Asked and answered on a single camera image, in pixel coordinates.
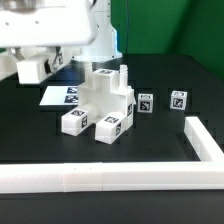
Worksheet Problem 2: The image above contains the white chair seat part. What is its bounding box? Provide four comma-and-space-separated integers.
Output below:
78, 62, 135, 129

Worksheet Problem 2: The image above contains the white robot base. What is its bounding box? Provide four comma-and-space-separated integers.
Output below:
72, 0, 122, 62

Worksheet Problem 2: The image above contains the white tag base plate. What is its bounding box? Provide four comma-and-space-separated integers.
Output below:
40, 86, 78, 106

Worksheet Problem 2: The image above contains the white chair back part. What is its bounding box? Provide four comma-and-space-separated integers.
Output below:
0, 46, 81, 84

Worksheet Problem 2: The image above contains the white L-shaped obstacle fence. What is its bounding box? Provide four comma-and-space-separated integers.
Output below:
0, 116, 224, 194

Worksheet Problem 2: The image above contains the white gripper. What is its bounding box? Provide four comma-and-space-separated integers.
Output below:
0, 0, 97, 48

